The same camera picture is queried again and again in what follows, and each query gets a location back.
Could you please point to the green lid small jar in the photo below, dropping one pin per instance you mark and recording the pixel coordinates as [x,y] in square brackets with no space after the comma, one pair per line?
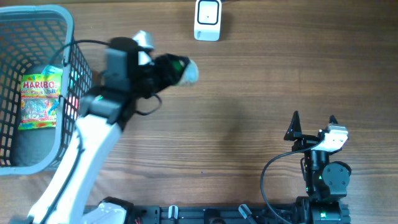
[190,75]

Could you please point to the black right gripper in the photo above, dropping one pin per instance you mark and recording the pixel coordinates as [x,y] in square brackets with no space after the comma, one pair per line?
[294,132]

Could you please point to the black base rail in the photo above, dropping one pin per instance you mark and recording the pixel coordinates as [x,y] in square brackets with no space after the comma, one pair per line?
[217,214]

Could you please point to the Haribo gummy candy bag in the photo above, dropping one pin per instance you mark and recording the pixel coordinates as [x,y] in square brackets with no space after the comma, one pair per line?
[40,95]

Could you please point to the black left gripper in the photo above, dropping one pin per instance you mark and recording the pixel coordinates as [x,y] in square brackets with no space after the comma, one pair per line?
[172,75]

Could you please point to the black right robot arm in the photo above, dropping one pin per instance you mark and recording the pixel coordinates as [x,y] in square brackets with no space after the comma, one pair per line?
[326,182]

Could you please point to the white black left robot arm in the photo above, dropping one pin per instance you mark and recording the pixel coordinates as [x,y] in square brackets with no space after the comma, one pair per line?
[104,112]

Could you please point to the white barcode scanner box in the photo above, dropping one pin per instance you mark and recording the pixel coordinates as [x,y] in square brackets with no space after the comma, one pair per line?
[207,23]

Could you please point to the teal tissue packet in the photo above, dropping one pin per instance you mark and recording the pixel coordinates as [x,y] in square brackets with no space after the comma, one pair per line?
[50,69]

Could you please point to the grey plastic lattice basket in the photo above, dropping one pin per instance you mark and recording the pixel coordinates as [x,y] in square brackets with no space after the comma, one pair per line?
[30,36]

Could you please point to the red white snack packet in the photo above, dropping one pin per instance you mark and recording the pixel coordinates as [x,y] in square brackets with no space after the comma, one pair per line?
[71,108]

